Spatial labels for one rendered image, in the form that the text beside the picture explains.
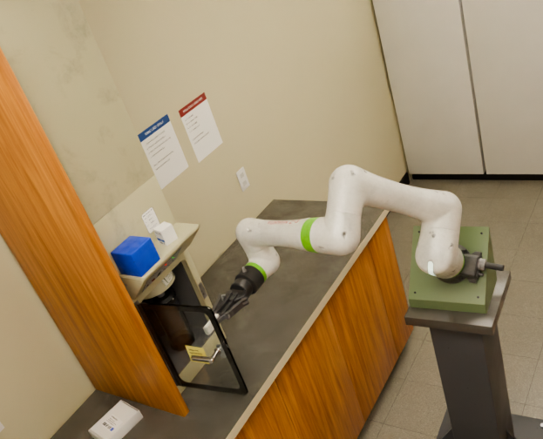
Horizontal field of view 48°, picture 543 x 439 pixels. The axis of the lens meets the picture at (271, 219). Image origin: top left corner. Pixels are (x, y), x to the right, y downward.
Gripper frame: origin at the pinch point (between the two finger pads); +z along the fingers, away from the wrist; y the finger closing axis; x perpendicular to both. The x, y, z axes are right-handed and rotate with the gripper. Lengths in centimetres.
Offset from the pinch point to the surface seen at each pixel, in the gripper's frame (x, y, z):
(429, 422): 128, 26, -76
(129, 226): -34.3, -25.5, -5.2
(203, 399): 34.0, -14.6, 6.5
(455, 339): 48, 57, -57
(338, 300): 47, 1, -69
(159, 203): -33.4, -25.5, -20.7
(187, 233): -23.0, -14.9, -18.4
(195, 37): -64, -68, -116
